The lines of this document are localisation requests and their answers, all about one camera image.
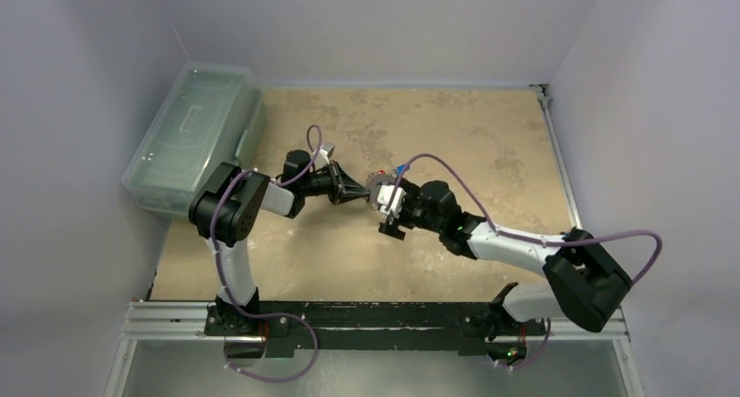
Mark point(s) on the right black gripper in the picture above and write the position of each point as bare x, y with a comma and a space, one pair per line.
394, 220

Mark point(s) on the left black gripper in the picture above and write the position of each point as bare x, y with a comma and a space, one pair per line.
343, 188

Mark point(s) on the large keyring with keys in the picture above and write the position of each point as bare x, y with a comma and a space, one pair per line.
375, 180

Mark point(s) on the translucent green plastic storage box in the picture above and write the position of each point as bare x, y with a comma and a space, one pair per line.
212, 114

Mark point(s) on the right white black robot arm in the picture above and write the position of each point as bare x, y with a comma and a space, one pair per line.
582, 282

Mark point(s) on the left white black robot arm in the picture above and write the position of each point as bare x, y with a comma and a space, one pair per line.
224, 213

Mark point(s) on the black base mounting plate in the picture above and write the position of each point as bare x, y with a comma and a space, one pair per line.
466, 328

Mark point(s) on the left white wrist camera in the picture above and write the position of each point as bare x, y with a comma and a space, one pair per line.
324, 156

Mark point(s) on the aluminium frame rail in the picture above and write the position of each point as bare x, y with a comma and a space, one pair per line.
501, 135

